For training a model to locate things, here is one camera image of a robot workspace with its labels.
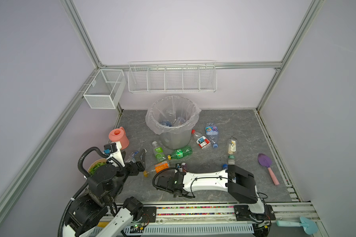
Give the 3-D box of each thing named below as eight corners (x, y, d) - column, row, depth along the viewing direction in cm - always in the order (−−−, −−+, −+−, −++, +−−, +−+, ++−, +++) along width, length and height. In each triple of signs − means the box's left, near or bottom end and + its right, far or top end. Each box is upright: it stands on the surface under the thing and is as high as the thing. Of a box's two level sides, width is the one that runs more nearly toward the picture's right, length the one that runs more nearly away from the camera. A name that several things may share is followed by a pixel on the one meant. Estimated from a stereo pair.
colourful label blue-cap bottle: (207, 148, 100) (208, 145, 96) (205, 126, 112) (205, 122, 108) (220, 148, 100) (221, 145, 96) (216, 126, 112) (217, 122, 108)
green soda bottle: (170, 163, 92) (169, 160, 88) (167, 157, 95) (166, 154, 91) (192, 153, 96) (193, 150, 93) (189, 147, 99) (189, 144, 96)
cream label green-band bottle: (227, 164, 93) (229, 160, 88) (227, 140, 104) (229, 136, 99) (235, 165, 92) (237, 161, 88) (234, 141, 103) (236, 137, 99)
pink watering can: (117, 152, 99) (110, 142, 90) (113, 139, 105) (106, 129, 96) (131, 146, 102) (125, 136, 93) (126, 134, 108) (121, 124, 99)
